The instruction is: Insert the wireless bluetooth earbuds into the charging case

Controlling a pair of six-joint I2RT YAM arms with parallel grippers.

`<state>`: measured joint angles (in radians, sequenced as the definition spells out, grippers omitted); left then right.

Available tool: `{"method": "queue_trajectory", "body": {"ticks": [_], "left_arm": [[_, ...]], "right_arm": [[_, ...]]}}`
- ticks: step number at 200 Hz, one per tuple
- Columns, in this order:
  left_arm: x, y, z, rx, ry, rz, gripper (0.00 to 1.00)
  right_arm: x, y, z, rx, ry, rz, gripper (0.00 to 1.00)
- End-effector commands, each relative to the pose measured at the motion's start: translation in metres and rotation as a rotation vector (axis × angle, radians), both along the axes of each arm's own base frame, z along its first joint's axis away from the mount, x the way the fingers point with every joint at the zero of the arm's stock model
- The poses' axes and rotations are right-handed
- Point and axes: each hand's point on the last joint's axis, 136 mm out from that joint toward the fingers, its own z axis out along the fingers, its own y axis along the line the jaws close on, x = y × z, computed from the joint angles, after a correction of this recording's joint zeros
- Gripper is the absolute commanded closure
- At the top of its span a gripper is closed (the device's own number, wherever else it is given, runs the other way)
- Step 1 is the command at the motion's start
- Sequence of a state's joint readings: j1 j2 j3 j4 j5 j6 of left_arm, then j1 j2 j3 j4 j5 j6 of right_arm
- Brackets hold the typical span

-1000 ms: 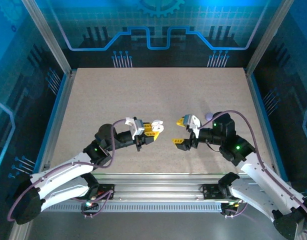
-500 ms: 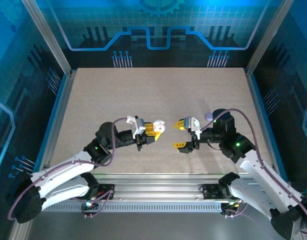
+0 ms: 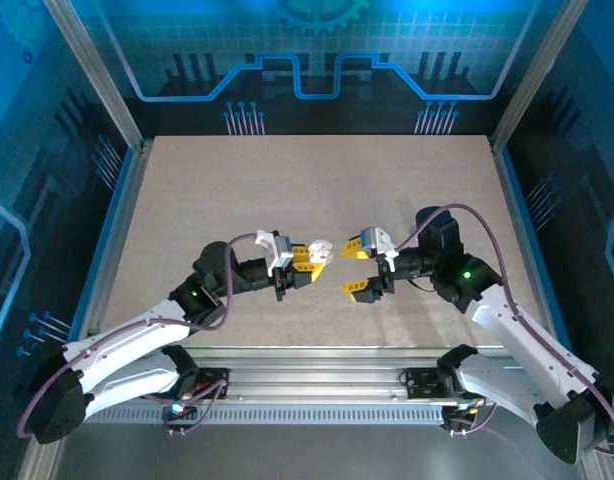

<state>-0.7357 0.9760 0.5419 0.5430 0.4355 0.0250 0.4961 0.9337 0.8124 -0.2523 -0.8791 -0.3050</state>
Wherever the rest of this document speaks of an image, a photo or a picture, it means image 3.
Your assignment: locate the blue printed backdrop panel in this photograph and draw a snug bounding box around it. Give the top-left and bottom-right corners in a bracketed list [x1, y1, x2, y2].
[496, 0, 614, 451]
[69, 0, 563, 137]
[0, 0, 138, 480]

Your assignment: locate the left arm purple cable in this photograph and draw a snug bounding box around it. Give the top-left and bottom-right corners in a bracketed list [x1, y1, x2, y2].
[16, 233, 261, 440]

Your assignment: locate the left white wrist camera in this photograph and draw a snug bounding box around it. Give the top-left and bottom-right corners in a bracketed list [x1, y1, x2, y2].
[255, 228, 294, 275]

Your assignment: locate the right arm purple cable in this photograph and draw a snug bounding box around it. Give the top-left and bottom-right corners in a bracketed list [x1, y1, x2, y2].
[394, 202, 614, 455]

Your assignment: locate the aluminium mounting rail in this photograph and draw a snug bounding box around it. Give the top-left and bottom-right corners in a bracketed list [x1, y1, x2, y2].
[46, 346, 591, 407]

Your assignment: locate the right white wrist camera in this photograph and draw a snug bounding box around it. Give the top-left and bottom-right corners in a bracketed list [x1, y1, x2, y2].
[359, 225, 401, 261]

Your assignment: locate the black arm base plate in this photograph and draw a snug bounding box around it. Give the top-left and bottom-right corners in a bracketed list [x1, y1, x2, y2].
[139, 367, 232, 401]
[400, 367, 511, 401]

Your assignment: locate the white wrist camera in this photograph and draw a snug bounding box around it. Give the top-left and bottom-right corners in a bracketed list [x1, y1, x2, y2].
[255, 228, 294, 275]
[359, 225, 401, 261]

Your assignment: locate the white earbud charging case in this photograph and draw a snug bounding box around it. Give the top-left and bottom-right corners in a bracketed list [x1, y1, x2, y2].
[308, 239, 336, 267]

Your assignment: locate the slotted metal strip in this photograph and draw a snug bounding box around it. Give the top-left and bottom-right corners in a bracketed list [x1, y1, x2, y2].
[65, 405, 447, 426]

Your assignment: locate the aluminium side rail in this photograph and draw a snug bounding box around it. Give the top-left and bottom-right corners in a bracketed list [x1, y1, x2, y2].
[69, 139, 156, 364]
[488, 137, 571, 364]

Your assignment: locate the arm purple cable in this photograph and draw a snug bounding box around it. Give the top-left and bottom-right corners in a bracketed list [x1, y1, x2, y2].
[16, 233, 261, 440]
[394, 202, 614, 455]

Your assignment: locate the aluminium frame post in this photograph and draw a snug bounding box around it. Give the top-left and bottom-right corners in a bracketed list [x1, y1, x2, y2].
[489, 0, 591, 151]
[41, 0, 147, 151]

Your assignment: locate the small LED circuit board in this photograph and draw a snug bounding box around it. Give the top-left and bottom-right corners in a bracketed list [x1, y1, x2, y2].
[161, 397, 199, 437]
[440, 402, 483, 437]

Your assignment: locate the grey metal panel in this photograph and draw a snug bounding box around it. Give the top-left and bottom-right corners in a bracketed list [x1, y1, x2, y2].
[16, 389, 614, 480]

